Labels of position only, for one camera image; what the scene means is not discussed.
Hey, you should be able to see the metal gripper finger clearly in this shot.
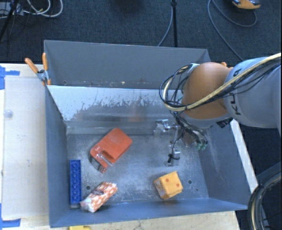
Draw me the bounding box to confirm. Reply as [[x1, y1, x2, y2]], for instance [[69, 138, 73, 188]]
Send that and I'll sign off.
[[153, 118, 180, 135], [164, 147, 181, 167]]

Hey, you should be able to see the yellow cube with red dots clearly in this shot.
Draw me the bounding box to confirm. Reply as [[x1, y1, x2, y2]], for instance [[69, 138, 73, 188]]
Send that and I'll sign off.
[[153, 171, 184, 200]]

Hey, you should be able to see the grey metal bin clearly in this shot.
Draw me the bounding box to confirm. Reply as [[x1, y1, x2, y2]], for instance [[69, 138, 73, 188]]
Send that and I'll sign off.
[[43, 39, 259, 229]]

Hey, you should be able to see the orange plastic case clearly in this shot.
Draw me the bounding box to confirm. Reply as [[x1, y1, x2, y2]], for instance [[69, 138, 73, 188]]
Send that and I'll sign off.
[[89, 127, 133, 174]]

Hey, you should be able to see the orange and white packet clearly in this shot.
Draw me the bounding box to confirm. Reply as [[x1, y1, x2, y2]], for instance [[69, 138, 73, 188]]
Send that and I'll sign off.
[[79, 181, 118, 213]]

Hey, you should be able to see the blue toy brick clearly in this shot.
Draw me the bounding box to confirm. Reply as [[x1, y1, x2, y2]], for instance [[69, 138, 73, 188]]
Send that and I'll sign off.
[[69, 159, 82, 205]]

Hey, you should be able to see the pale wood board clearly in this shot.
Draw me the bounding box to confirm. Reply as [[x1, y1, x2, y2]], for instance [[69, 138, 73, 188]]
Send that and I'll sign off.
[[1, 75, 50, 221]]

